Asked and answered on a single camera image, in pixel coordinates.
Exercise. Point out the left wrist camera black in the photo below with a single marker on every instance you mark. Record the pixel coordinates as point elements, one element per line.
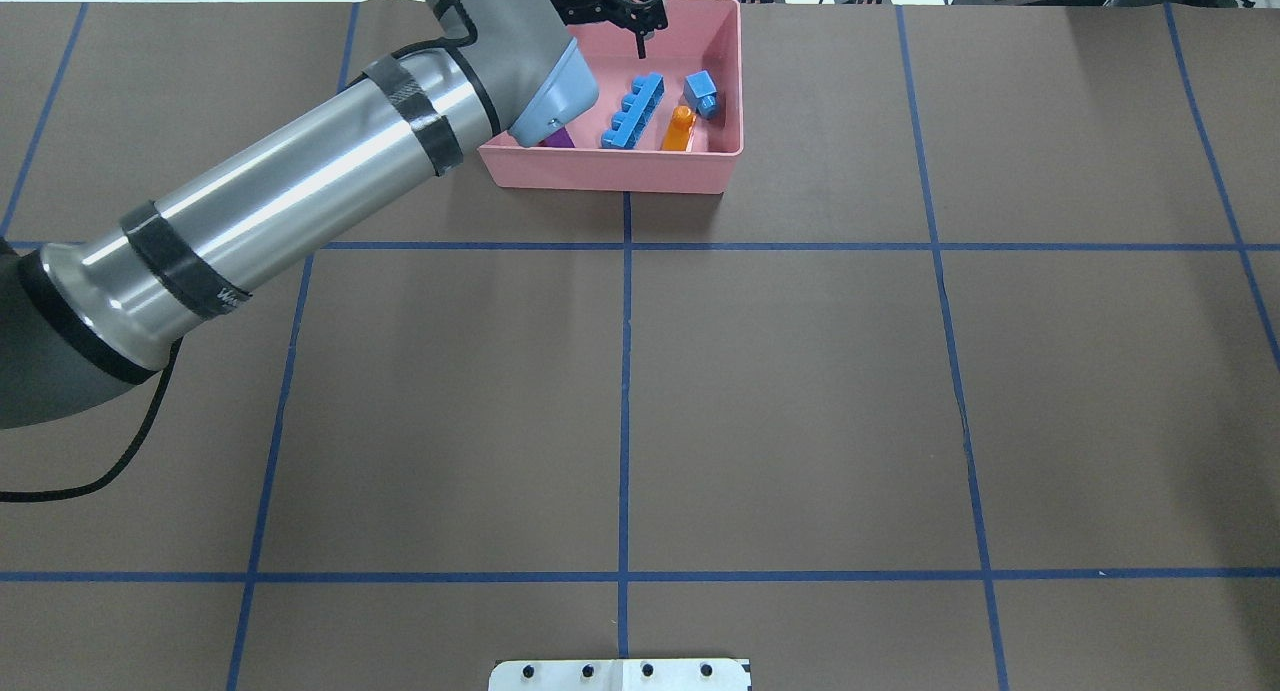
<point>650,6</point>

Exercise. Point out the white pedestal column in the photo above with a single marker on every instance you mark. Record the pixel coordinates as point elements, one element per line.
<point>688,673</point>

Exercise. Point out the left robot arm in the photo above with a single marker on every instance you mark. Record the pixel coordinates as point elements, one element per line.
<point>84,323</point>

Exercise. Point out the small blue block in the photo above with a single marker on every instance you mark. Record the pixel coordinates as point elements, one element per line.
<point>701,95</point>

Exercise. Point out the orange block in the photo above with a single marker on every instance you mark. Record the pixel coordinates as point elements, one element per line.
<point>680,129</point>

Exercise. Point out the purple block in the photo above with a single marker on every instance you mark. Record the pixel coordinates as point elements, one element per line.
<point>560,139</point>

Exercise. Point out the long blue block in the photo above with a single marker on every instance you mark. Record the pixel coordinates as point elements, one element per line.
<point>637,106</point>

